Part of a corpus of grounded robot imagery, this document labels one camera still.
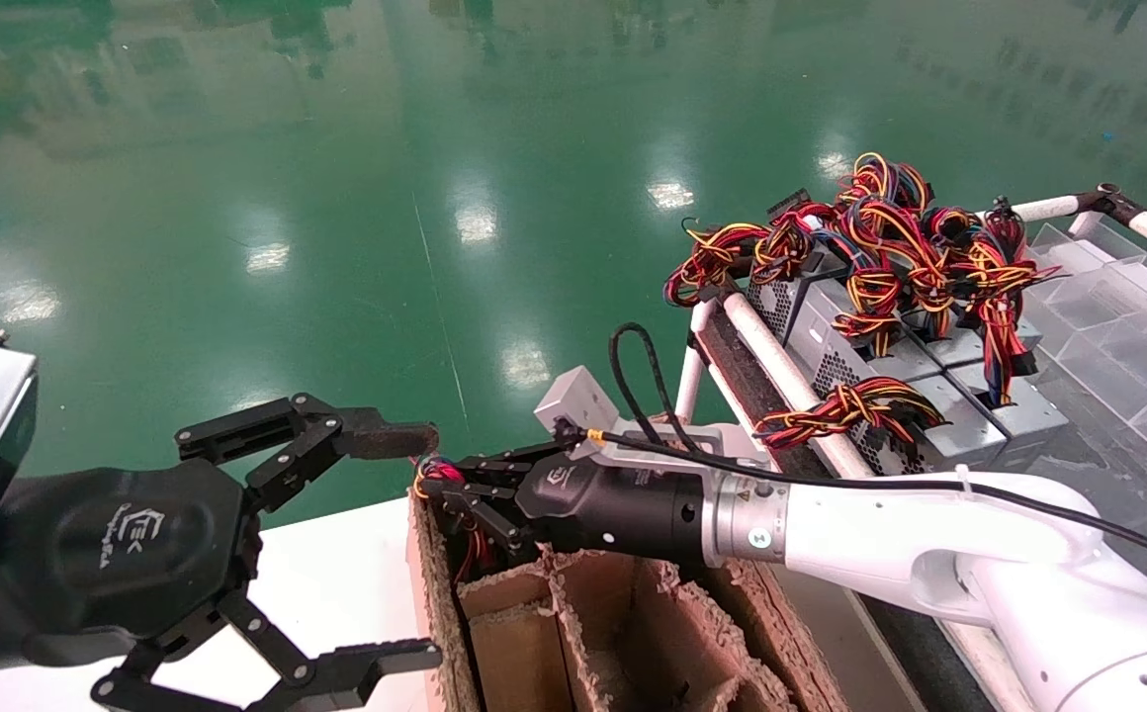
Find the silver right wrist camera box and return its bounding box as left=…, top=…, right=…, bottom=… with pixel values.
left=534, top=366, right=634, bottom=446

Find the clear acrylic divider tray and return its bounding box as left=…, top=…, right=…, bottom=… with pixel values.
left=1023, top=213, right=1147, bottom=495

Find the cart with white pipe rails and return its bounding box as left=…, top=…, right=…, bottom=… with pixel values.
left=677, top=183, right=1147, bottom=712

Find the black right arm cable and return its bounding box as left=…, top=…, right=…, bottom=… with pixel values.
left=554, top=321, right=1147, bottom=584

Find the worn cardboard box with dividers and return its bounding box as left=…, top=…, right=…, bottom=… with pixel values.
left=407, top=465, right=851, bottom=712

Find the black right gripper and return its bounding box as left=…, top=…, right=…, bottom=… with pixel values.
left=425, top=442, right=708, bottom=572

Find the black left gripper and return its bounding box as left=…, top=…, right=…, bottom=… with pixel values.
left=0, top=393, right=444, bottom=712

